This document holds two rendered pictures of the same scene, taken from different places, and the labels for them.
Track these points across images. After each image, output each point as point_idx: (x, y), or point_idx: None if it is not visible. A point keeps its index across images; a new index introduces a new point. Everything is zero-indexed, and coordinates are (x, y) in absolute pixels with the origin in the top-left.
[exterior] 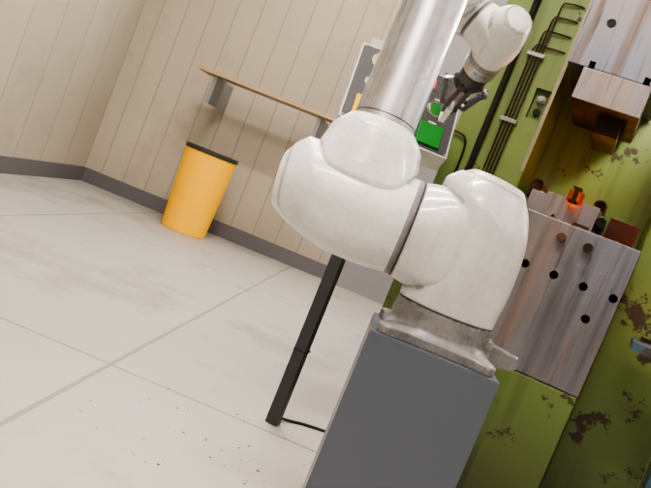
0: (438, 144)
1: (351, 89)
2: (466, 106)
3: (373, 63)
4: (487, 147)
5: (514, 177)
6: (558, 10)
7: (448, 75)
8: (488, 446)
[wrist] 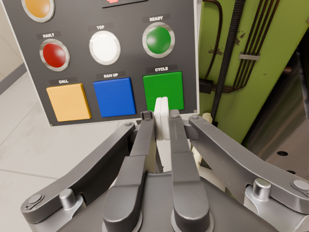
0: (181, 103)
1: (37, 85)
2: (202, 155)
3: (31, 17)
4: (253, 5)
5: (297, 32)
6: None
7: (35, 226)
8: None
